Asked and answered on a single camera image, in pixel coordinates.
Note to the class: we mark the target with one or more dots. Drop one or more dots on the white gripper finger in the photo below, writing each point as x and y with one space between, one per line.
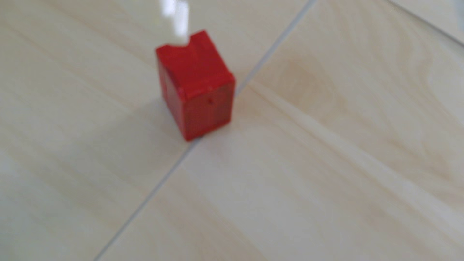
179 21

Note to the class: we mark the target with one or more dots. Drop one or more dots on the red rectangular block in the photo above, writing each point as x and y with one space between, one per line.
197 87

